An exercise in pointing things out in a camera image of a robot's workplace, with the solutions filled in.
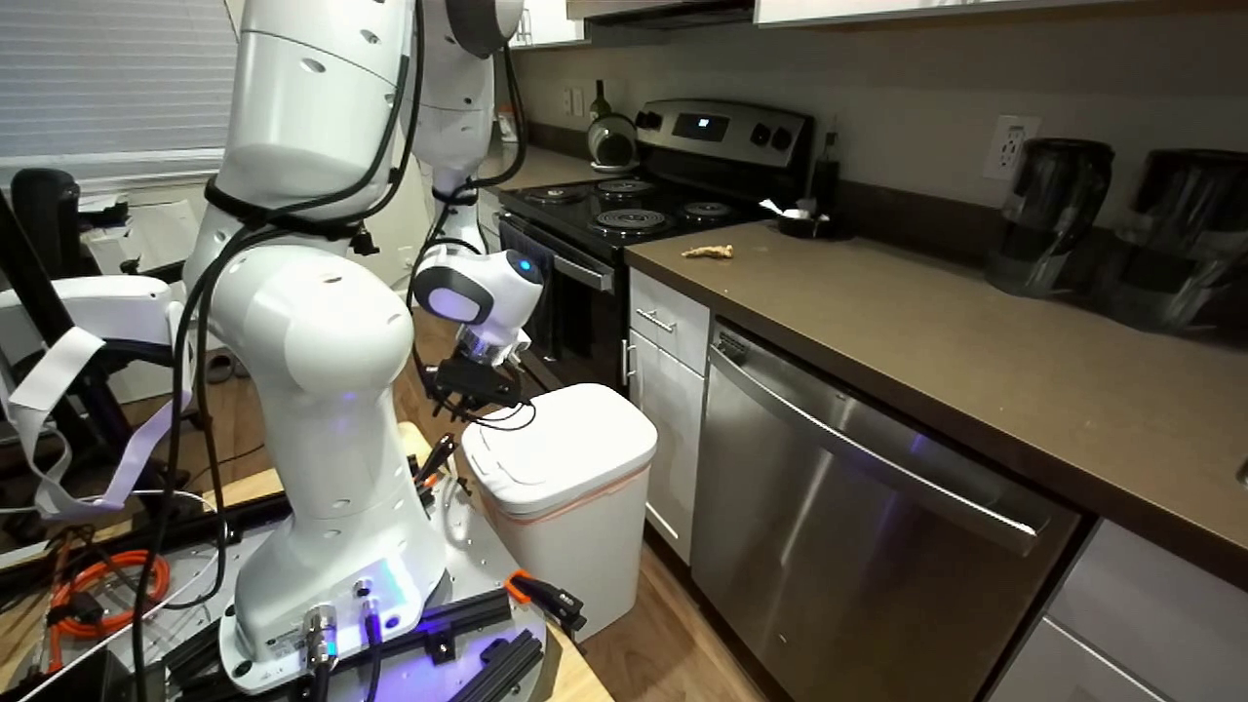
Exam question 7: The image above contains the black steel stove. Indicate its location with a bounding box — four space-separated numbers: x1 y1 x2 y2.
495 94 819 393

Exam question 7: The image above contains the steel kettle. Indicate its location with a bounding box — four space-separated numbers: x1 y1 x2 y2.
581 77 644 176

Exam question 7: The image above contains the white window blind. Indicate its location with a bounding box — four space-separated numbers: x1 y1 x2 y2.
0 0 247 176

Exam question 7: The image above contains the shallow grey drawer with handle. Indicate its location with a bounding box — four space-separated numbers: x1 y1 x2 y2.
625 265 718 380

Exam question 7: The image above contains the white lidded trash bin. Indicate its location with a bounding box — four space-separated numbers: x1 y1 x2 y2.
458 383 661 645

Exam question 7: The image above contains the white wall outlet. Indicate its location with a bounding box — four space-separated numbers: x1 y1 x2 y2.
978 114 1043 183

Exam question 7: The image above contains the orange coiled cable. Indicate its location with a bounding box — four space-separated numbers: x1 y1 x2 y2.
41 547 176 645

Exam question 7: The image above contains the stainless steel dishwasher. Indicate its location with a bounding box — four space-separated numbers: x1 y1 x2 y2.
689 319 1084 702

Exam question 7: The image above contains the white corner upper cabinet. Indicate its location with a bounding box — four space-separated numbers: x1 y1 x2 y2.
503 0 587 57

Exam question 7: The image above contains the white fabric strap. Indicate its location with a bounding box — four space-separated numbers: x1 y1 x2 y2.
0 274 201 528

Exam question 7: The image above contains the dark glass bottle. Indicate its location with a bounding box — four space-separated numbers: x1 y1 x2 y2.
807 128 847 241

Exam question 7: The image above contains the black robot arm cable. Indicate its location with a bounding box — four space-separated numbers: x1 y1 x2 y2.
123 0 432 702

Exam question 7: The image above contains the orange black bar clamp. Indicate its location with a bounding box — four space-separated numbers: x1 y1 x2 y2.
503 566 587 638

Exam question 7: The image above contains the grey cabinet drawer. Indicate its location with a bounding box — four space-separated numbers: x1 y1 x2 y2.
978 519 1248 702

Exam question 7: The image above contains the black aluminium extrusion bar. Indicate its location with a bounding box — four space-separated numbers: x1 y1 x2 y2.
375 587 520 657
444 629 549 702

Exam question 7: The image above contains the orange handled clamp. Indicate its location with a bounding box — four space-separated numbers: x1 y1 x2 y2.
413 436 458 509

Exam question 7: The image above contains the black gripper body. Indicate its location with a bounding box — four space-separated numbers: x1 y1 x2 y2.
432 346 527 405

